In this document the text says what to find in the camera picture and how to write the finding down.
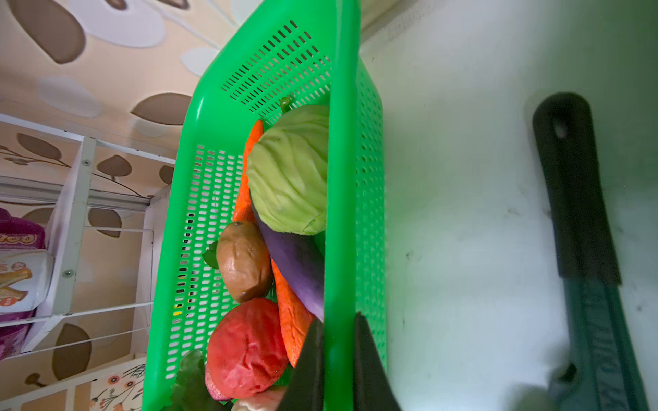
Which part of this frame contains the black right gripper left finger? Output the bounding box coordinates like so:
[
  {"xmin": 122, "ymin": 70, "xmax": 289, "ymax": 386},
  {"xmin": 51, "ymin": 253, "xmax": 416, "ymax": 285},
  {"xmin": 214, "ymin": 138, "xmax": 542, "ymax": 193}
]
[{"xmin": 277, "ymin": 320, "xmax": 325, "ymax": 411}]

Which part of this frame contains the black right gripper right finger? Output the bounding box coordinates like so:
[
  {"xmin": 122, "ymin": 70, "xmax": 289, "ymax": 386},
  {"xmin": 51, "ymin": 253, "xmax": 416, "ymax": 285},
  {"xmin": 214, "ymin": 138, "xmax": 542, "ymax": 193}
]
[{"xmin": 353, "ymin": 313, "xmax": 401, "ymax": 411}]

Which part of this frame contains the purple snack bag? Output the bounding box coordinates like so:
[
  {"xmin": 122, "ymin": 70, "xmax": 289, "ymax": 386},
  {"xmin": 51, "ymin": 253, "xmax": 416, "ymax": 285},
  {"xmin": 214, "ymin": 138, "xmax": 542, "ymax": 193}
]
[{"xmin": 1, "ymin": 208, "xmax": 46, "ymax": 360}]

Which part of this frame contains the cream floral tote bag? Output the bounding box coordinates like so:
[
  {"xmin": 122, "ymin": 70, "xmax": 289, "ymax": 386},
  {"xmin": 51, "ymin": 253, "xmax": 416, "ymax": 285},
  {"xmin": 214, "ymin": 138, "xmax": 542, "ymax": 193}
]
[{"xmin": 90, "ymin": 364, "xmax": 146, "ymax": 411}]

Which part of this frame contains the white radish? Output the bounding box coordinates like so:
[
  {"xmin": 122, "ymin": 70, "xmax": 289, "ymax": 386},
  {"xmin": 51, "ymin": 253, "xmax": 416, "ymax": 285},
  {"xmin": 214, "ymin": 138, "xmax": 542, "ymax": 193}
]
[{"xmin": 231, "ymin": 386, "xmax": 287, "ymax": 411}]

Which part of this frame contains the red tomato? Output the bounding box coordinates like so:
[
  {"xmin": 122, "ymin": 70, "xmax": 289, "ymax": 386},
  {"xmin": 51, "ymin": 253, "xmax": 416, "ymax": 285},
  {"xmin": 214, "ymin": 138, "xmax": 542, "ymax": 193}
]
[{"xmin": 207, "ymin": 298, "xmax": 289, "ymax": 399}]

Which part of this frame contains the orange carrot lower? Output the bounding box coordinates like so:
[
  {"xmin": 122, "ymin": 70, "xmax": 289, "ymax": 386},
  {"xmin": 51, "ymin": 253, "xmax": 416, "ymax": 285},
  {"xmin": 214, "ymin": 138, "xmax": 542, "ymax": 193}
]
[{"xmin": 271, "ymin": 260, "xmax": 315, "ymax": 368}]

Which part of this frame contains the orange carrot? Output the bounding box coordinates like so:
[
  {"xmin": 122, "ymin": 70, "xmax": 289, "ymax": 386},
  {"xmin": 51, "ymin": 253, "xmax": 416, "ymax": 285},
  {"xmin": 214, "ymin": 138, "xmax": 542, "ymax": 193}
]
[
  {"xmin": 232, "ymin": 119, "xmax": 266, "ymax": 225},
  {"xmin": 271, "ymin": 260, "xmax": 315, "ymax": 368}
]

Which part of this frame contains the purple eggplant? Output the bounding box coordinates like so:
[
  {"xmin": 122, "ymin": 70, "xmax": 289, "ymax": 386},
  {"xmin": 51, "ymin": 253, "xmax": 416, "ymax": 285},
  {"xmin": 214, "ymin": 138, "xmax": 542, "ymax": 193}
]
[{"xmin": 254, "ymin": 211, "xmax": 325, "ymax": 322}]

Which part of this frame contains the brown potato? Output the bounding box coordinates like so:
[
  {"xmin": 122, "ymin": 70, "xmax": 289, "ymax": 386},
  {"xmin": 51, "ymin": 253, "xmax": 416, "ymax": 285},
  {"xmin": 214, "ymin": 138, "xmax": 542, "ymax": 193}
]
[{"xmin": 215, "ymin": 220, "xmax": 273, "ymax": 304}]

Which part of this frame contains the orange carrot upper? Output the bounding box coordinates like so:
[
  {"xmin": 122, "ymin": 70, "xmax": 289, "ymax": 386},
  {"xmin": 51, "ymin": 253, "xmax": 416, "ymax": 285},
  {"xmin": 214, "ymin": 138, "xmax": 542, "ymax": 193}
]
[{"xmin": 232, "ymin": 119, "xmax": 266, "ymax": 225}]

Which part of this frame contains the green cabbage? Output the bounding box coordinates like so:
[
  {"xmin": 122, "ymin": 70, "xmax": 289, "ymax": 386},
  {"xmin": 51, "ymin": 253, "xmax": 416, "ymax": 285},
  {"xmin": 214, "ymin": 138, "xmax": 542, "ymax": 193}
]
[{"xmin": 246, "ymin": 104, "xmax": 330, "ymax": 236}]

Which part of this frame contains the white shelf rack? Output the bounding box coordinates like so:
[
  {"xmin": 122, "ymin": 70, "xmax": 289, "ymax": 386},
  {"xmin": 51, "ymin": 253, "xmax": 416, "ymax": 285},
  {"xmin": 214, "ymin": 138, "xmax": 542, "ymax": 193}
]
[{"xmin": 1, "ymin": 115, "xmax": 176, "ymax": 410}]

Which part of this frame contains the green vegetable basket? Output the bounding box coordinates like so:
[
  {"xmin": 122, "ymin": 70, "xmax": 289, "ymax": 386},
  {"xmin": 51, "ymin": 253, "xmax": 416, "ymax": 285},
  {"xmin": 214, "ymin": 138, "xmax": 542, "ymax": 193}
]
[{"xmin": 142, "ymin": 1, "xmax": 387, "ymax": 410}]

